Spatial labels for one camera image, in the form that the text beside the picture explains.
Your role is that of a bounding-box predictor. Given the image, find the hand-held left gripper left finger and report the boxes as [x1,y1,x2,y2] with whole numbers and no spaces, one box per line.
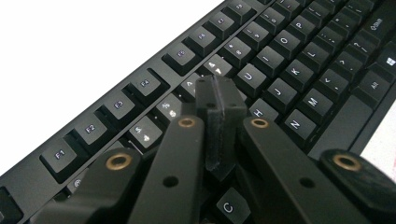
[195,74,222,172]

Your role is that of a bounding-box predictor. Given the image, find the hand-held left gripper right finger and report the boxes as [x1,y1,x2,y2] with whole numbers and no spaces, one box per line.
[214,74,248,182]

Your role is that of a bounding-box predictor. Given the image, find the black computer keyboard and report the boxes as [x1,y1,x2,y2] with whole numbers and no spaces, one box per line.
[0,0,396,224]

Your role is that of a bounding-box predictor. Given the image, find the white board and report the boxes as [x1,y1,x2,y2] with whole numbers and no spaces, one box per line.
[0,0,396,182]

